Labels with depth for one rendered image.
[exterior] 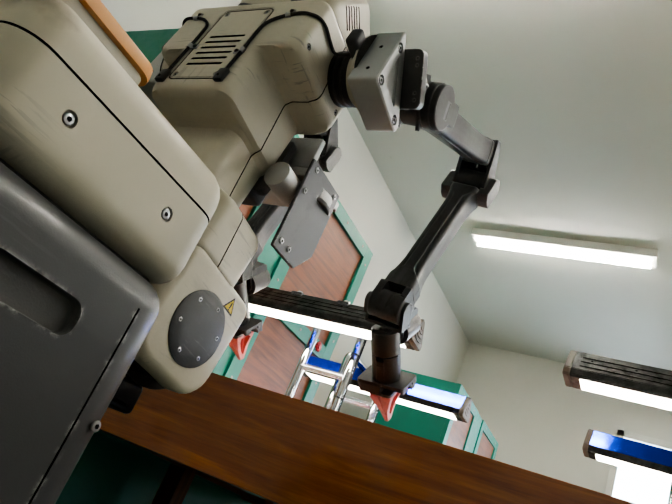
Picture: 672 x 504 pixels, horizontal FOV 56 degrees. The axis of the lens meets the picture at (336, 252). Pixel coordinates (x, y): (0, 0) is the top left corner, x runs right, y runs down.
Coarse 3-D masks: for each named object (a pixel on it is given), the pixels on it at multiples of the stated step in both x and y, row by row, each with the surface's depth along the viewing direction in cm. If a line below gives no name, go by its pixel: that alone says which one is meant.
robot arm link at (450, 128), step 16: (432, 96) 102; (448, 96) 105; (432, 112) 103; (448, 112) 107; (432, 128) 105; (448, 128) 115; (464, 128) 121; (448, 144) 123; (464, 144) 124; (480, 144) 131; (496, 144) 136; (464, 160) 138; (480, 160) 134; (496, 160) 139; (464, 176) 139; (480, 176) 138
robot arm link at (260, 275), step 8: (248, 264) 143; (256, 264) 151; (264, 264) 152; (248, 272) 144; (256, 272) 150; (264, 272) 152; (240, 280) 143; (256, 280) 150; (264, 280) 152; (256, 288) 150
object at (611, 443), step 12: (588, 432) 181; (600, 432) 181; (588, 444) 178; (600, 444) 177; (612, 444) 176; (624, 444) 176; (636, 444) 175; (588, 456) 182; (612, 456) 174; (624, 456) 172; (636, 456) 172; (648, 456) 171; (660, 456) 171; (648, 468) 169; (660, 468) 168
